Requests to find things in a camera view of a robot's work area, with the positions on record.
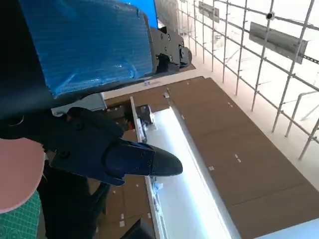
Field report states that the green cutting mat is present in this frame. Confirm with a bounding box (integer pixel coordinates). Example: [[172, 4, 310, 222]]
[[0, 190, 42, 239]]

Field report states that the pink bowl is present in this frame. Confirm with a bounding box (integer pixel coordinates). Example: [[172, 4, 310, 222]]
[[0, 136, 46, 215]]

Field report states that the bare left hand blue tape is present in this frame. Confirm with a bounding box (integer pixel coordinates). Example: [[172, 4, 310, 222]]
[[0, 0, 192, 186]]

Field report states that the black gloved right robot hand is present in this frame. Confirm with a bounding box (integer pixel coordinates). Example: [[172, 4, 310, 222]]
[[37, 171, 112, 239]]

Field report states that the white pipe frame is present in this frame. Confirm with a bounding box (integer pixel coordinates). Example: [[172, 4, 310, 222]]
[[174, 0, 319, 160]]

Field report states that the white long desk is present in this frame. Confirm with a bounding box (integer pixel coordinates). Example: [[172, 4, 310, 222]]
[[129, 97, 241, 239]]

